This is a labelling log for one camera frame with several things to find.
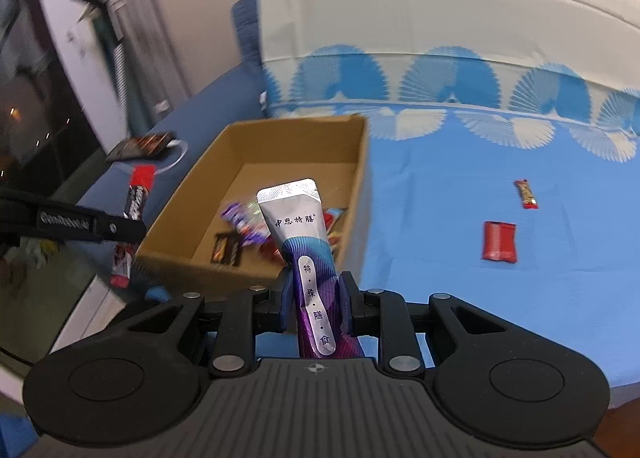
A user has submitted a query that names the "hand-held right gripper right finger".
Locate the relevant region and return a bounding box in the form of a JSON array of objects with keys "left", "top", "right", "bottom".
[{"left": 337, "top": 271, "right": 516, "bottom": 374}]

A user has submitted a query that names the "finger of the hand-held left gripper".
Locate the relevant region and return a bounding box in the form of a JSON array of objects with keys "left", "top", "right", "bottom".
[{"left": 94, "top": 211, "right": 149, "bottom": 245}]

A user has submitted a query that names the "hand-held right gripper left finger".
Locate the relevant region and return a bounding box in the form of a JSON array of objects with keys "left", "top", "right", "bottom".
[{"left": 112, "top": 271, "right": 301, "bottom": 379}]

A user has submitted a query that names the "red black snack bar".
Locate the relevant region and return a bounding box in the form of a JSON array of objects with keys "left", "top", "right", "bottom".
[{"left": 110, "top": 164, "right": 157, "bottom": 289}]

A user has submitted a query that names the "silver purple stick packet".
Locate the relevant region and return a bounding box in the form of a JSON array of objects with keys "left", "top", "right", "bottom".
[{"left": 256, "top": 179, "right": 366, "bottom": 359}]

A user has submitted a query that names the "red blue snack packet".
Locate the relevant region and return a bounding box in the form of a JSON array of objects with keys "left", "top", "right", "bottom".
[{"left": 322, "top": 207, "right": 347, "bottom": 245}]

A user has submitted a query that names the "purple snack packet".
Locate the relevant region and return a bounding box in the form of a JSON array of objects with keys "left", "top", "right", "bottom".
[{"left": 221, "top": 202, "right": 273, "bottom": 245}]

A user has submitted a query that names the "brown cardboard box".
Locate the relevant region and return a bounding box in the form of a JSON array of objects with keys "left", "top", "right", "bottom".
[{"left": 135, "top": 114, "right": 370, "bottom": 296}]

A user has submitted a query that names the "brown chocolate bar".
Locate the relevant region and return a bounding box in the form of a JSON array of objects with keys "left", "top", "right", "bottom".
[{"left": 212, "top": 232, "right": 244, "bottom": 266}]

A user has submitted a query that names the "black smartphone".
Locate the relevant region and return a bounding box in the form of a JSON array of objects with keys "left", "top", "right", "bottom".
[{"left": 105, "top": 132, "right": 177, "bottom": 162}]

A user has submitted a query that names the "red flat snack packet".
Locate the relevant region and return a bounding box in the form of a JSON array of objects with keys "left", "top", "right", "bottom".
[{"left": 481, "top": 221, "right": 518, "bottom": 264}]

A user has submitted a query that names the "blue fan print bed sheet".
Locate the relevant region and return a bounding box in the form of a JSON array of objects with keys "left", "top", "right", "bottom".
[{"left": 232, "top": 0, "right": 640, "bottom": 389}]

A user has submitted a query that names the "grey curtain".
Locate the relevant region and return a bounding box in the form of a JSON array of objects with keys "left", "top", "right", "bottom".
[{"left": 95, "top": 0, "right": 192, "bottom": 134}]

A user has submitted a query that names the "small red brown bar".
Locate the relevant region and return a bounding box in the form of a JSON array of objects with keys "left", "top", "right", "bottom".
[{"left": 515, "top": 179, "right": 541, "bottom": 210}]

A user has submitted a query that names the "white charging cable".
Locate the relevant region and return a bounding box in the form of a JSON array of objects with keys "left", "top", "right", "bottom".
[{"left": 152, "top": 138, "right": 190, "bottom": 174}]

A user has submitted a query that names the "braided grey hose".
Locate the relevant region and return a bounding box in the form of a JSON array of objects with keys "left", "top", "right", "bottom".
[{"left": 112, "top": 46, "right": 132, "bottom": 129}]

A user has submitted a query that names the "white window frame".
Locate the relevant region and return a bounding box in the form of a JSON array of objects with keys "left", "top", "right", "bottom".
[{"left": 25, "top": 0, "right": 133, "bottom": 154}]

